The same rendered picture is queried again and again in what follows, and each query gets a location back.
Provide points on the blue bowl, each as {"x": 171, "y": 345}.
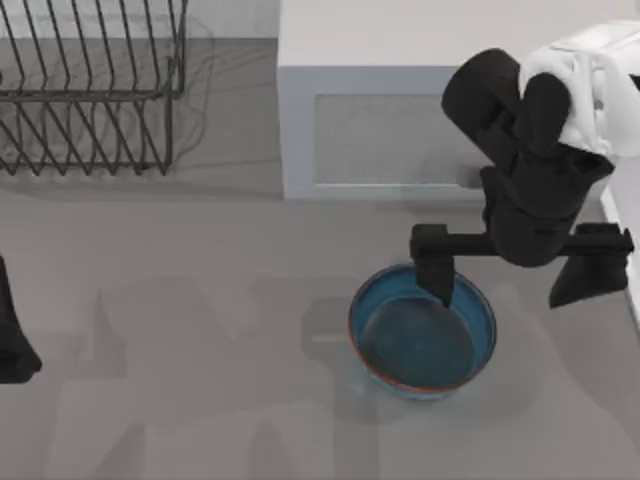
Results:
{"x": 425, "y": 360}

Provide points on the pale grey cabinet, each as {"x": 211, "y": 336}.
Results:
{"x": 350, "y": 50}

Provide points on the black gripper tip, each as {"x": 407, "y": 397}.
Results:
{"x": 12, "y": 340}

